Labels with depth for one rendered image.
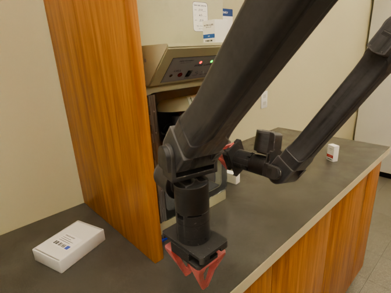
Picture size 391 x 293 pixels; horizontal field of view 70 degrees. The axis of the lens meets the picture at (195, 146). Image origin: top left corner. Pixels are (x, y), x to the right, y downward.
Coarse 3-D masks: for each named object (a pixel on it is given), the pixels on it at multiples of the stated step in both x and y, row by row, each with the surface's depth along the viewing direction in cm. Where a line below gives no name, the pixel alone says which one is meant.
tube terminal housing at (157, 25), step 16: (144, 0) 68; (160, 0) 71; (176, 0) 74; (192, 0) 78; (208, 0) 82; (144, 16) 69; (160, 16) 72; (176, 16) 76; (192, 16) 79; (208, 16) 83; (144, 32) 70; (160, 32) 73; (176, 32) 77; (192, 32) 80; (224, 192) 107; (160, 224) 87
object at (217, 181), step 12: (156, 96) 75; (168, 96) 78; (180, 96) 81; (192, 96) 84; (156, 108) 76; (168, 108) 79; (180, 108) 82; (168, 120) 79; (216, 180) 100; (216, 192) 101; (168, 204) 86; (168, 216) 87
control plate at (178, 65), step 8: (200, 56) 72; (208, 56) 74; (176, 64) 69; (184, 64) 71; (192, 64) 73; (200, 64) 75; (208, 64) 78; (168, 72) 70; (176, 72) 72; (184, 72) 74; (192, 72) 77; (200, 72) 79; (168, 80) 73; (176, 80) 76
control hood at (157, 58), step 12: (144, 48) 68; (156, 48) 65; (168, 48) 62; (180, 48) 65; (192, 48) 67; (204, 48) 70; (216, 48) 73; (144, 60) 69; (156, 60) 66; (168, 60) 66; (144, 72) 71; (156, 72) 68; (156, 84) 72
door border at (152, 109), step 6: (150, 96) 74; (150, 102) 74; (150, 108) 74; (150, 114) 74; (156, 114) 76; (156, 120) 76; (150, 126) 75; (156, 126) 77; (156, 132) 77; (156, 138) 78; (156, 144) 78; (156, 150) 79; (156, 156) 79; (156, 162) 80; (162, 192) 84; (162, 198) 84; (162, 204) 85; (162, 210) 85; (162, 216) 86
